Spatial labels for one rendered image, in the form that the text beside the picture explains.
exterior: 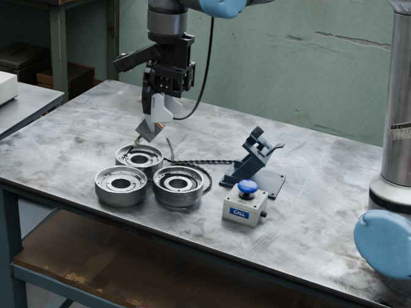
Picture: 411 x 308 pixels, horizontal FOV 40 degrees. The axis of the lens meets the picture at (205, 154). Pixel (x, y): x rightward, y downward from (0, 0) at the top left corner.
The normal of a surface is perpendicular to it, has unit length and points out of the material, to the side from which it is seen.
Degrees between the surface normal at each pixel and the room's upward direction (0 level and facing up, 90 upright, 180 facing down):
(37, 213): 0
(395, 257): 97
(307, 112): 90
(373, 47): 90
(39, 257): 0
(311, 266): 0
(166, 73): 90
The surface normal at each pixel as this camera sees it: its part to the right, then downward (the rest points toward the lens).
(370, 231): -0.65, 0.43
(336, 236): 0.08, -0.87
